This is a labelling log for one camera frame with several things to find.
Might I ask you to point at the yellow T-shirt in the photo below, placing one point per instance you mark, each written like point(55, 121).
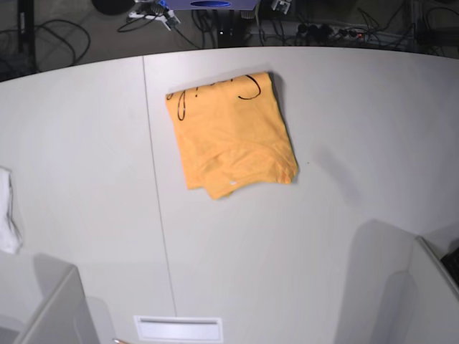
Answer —
point(231, 134)

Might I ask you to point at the left grey bin wall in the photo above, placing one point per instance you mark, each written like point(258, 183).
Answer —
point(63, 316)

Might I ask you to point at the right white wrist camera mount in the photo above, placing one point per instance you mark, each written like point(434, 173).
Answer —
point(154, 11)

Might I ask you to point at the blue device box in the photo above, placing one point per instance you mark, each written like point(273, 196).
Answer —
point(211, 4)

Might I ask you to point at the white cloth at edge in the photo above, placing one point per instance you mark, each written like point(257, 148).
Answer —
point(11, 239)

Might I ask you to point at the right grey bin wall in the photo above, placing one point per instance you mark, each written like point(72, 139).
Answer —
point(435, 319)

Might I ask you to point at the white slotted table plate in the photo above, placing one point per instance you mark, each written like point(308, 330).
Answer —
point(179, 329)

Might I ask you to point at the grey bin wall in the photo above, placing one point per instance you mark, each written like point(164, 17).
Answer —
point(63, 316)
point(435, 319)

